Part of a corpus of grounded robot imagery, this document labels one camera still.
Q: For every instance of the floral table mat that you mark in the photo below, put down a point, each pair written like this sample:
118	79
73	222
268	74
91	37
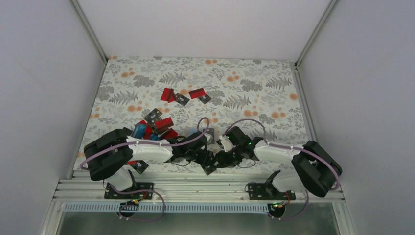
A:
259	95

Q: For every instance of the red card upper pile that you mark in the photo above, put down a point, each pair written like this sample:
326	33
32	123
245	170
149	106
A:
163	124

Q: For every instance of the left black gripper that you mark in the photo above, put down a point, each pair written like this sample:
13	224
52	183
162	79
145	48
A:
204	159

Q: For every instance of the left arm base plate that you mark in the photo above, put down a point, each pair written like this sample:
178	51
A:
110	193

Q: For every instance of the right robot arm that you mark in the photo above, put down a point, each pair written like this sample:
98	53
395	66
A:
309	166

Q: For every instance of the black card upper pile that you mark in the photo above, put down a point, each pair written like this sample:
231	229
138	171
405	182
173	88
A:
153	116

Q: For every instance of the black card bottom pair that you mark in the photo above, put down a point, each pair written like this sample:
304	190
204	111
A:
210	135

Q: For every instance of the red card centre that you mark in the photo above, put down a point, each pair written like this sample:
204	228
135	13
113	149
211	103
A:
168	134

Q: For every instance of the aluminium rail frame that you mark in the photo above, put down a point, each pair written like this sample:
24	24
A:
173	186

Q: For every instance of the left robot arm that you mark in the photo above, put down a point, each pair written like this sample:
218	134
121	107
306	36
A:
106	157

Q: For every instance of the blue card pile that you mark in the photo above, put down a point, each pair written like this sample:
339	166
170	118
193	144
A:
139	131

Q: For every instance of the red card top middle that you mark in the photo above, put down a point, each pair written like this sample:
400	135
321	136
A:
200	92

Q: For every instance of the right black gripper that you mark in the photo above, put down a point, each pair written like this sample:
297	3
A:
223	162

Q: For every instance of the grey cable duct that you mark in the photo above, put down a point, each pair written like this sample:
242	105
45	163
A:
153	207

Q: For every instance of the red card top left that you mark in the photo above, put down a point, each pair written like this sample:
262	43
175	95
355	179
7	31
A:
168	95

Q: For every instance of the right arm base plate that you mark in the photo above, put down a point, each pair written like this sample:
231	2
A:
263	192

